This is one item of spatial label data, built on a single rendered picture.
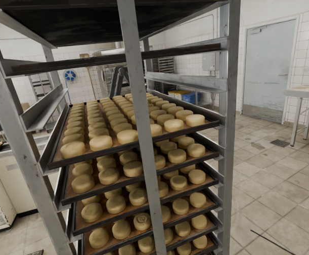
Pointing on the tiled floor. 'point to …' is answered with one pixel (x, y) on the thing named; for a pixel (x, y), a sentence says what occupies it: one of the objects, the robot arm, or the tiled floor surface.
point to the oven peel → (87, 68)
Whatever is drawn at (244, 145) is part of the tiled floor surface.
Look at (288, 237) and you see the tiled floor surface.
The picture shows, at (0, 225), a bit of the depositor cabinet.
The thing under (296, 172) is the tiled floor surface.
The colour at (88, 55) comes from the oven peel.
